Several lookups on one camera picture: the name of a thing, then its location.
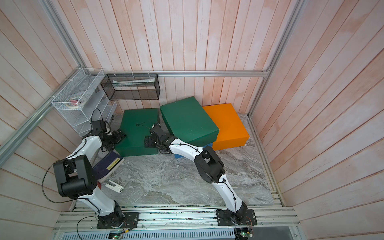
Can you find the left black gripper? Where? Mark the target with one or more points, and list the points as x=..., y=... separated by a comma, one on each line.
x=118, y=138

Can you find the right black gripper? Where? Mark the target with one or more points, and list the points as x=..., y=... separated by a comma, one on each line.
x=150, y=143

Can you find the small green shoebox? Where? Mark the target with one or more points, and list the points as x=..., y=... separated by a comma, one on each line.
x=136, y=124

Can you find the blue shoebox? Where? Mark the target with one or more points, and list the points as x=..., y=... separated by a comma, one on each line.
x=177, y=156

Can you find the large green shoebox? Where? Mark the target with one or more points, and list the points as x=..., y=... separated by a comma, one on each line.
x=187, y=120

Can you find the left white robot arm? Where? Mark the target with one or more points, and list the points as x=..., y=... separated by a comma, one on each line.
x=76, y=179

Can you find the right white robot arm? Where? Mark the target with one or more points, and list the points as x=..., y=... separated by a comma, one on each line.
x=210, y=168

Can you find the dark blue book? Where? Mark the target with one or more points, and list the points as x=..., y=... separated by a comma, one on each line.
x=105, y=167

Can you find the white small device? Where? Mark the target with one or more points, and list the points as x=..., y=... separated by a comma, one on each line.
x=114, y=186

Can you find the black mesh basket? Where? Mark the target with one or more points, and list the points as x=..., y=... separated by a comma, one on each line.
x=151, y=92

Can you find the tape roll on shelf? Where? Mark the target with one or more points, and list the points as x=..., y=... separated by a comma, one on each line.
x=75, y=102

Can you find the paper in mesh basket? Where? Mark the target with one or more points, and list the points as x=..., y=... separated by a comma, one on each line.
x=134, y=83

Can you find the orange shoebox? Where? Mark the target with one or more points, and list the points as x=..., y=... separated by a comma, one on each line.
x=232, y=132

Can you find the white wire shelf rack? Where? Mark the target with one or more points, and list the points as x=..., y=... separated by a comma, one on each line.
x=85, y=82

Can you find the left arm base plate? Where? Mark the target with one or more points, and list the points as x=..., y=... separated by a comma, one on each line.
x=119, y=220

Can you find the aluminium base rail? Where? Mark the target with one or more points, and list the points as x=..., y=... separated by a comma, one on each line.
x=185, y=217

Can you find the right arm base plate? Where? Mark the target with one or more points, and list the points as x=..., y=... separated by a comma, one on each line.
x=227, y=218

